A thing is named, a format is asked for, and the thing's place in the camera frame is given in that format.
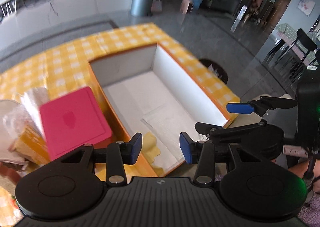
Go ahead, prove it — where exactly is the yellow cleaning cloth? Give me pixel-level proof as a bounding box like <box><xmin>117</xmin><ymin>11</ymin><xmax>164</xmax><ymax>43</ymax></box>
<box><xmin>141</xmin><ymin>132</ymin><xmax>164</xmax><ymax>176</ymax></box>

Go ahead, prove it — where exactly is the yellow packaged snack bag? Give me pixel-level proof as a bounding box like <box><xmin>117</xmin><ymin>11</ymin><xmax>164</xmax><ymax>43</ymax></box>
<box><xmin>3</xmin><ymin>107</ymin><xmax>50</xmax><ymax>166</ymax></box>

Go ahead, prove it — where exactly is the black waste basket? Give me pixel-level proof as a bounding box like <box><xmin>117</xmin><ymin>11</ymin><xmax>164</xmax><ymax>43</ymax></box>
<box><xmin>199</xmin><ymin>58</ymin><xmax>228</xmax><ymax>84</ymax></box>

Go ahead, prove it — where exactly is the red cube box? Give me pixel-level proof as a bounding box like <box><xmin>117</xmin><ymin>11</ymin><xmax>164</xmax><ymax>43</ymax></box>
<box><xmin>40</xmin><ymin>87</ymin><xmax>112</xmax><ymax>161</ymax></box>

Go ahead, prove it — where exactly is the orange open cardboard box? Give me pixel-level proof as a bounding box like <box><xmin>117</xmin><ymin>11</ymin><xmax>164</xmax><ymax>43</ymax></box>
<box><xmin>90</xmin><ymin>44</ymin><xmax>228</xmax><ymax>176</ymax></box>

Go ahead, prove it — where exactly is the purple fluffy blanket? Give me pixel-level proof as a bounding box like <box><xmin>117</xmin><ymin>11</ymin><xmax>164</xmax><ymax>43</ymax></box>
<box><xmin>298</xmin><ymin>193</ymin><xmax>320</xmax><ymax>227</ymax></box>

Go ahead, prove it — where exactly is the yellow checkered tablecloth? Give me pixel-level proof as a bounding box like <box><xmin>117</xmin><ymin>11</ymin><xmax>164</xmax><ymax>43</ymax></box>
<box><xmin>1</xmin><ymin>23</ymin><xmax>241</xmax><ymax>226</ymax></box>

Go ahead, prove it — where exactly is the pink small heater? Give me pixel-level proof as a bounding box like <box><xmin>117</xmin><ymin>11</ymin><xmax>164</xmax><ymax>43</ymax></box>
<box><xmin>180</xmin><ymin>0</ymin><xmax>193</xmax><ymax>14</ymax></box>

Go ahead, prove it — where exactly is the woven pink handbag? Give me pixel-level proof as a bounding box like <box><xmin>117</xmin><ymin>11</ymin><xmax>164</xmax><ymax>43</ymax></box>
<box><xmin>151</xmin><ymin>0</ymin><xmax>162</xmax><ymax>13</ymax></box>

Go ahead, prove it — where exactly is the white marble tv console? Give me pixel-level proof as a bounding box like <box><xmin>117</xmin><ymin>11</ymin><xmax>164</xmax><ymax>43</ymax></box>
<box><xmin>1</xmin><ymin>0</ymin><xmax>132</xmax><ymax>58</ymax></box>

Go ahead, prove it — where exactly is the white wifi router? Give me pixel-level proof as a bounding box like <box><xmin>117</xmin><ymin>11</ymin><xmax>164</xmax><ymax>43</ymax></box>
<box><xmin>1</xmin><ymin>0</ymin><xmax>17</xmax><ymax>18</ymax></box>

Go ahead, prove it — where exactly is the framed wall picture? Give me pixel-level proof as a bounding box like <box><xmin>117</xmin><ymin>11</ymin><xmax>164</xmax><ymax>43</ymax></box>
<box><xmin>297</xmin><ymin>0</ymin><xmax>316</xmax><ymax>17</ymax></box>

